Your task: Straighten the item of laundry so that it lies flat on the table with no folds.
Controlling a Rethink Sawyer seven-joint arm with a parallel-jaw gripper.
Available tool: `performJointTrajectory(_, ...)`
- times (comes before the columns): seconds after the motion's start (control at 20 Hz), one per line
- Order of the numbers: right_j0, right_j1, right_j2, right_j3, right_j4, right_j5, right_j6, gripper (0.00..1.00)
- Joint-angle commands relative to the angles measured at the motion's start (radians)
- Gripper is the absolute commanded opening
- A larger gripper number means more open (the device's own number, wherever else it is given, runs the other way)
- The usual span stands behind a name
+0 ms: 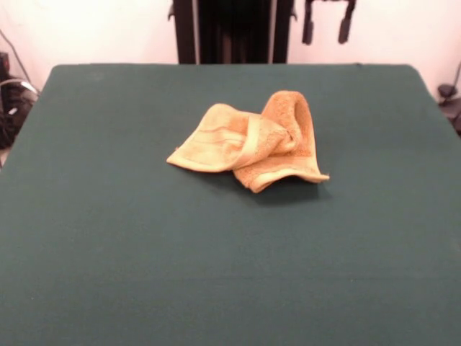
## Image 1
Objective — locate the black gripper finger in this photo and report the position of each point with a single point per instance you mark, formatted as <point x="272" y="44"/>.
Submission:
<point x="344" y="25"/>
<point x="308" y="25"/>

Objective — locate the small black box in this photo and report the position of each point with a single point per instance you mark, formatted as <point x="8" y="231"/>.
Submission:
<point x="3" y="65"/>

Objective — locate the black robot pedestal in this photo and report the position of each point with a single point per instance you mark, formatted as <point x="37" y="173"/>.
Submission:
<point x="187" y="32"/>

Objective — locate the dark green table cloth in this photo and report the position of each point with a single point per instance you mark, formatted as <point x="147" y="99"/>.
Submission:
<point x="230" y="252"/>

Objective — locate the yellow-orange terry towel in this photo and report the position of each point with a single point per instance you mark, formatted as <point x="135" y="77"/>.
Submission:
<point x="216" y="144"/>

